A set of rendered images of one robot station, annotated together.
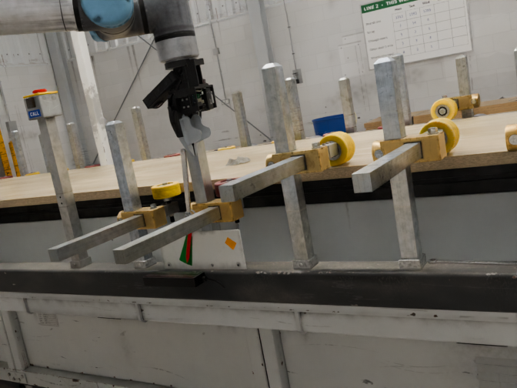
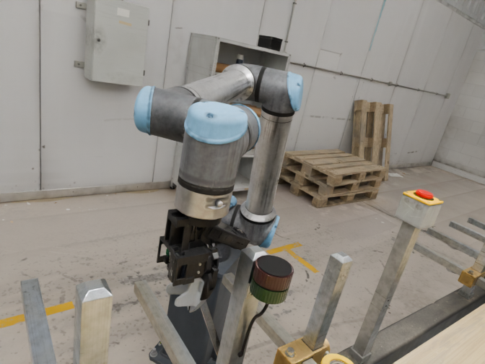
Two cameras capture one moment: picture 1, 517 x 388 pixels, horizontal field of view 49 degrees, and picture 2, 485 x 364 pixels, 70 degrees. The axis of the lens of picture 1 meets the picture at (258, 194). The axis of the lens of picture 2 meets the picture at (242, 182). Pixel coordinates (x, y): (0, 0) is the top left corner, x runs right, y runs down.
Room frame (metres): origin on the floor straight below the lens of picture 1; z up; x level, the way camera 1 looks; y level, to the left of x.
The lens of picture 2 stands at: (1.51, -0.35, 1.46)
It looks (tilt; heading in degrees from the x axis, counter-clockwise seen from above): 20 degrees down; 109
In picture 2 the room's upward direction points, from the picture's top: 12 degrees clockwise
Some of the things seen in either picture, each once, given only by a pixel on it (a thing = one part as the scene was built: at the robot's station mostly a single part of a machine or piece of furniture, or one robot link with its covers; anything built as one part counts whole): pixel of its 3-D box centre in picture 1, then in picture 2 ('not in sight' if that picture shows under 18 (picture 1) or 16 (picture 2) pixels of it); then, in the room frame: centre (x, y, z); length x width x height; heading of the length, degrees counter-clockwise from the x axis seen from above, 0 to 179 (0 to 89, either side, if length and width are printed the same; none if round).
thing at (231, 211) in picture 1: (215, 210); not in sight; (1.38, 0.11, 0.85); 0.14 x 0.06 x 0.05; 58
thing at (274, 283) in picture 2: not in sight; (273, 271); (1.43, 0.11, 1.16); 0.06 x 0.06 x 0.02
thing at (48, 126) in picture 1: (64, 193); (384, 294); (1.67, 0.57, 0.93); 0.05 x 0.05 x 0.45; 58
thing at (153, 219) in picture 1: (141, 218); (303, 354); (1.52, 0.33, 0.84); 0.14 x 0.06 x 0.05; 58
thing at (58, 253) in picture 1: (121, 229); (272, 328); (1.43, 0.36, 0.84); 0.44 x 0.03 x 0.04; 148
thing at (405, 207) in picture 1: (401, 177); not in sight; (1.13, -0.29, 0.89); 0.04 x 0.04 x 0.48; 58
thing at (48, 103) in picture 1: (43, 106); (418, 210); (1.67, 0.56, 1.18); 0.07 x 0.07 x 0.08; 58
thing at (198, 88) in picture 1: (188, 88); (192, 242); (1.29, 0.11, 1.15); 0.09 x 0.08 x 0.12; 58
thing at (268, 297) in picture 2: not in sight; (269, 285); (1.43, 0.11, 1.13); 0.06 x 0.06 x 0.02
